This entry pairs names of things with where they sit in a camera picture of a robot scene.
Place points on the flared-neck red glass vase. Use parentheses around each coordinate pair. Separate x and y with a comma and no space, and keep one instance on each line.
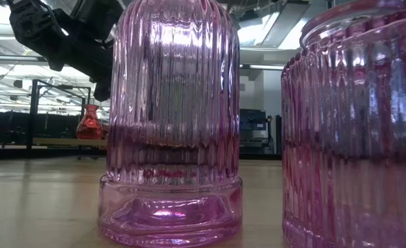
(89,129)

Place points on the ceiling light strip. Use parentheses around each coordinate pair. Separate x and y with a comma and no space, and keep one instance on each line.
(264,67)

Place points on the black equipment rack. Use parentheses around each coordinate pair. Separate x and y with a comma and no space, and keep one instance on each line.
(254,120)

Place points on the black workbench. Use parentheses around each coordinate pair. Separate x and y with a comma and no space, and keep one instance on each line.
(16,127)

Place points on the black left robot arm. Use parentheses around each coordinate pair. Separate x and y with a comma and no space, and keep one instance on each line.
(37,31)

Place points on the wooden shelf with black frame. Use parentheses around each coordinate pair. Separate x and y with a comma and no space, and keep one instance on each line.
(51,142)

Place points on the tall pink ribbed vase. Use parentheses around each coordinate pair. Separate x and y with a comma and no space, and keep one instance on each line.
(171,103)
(354,137)

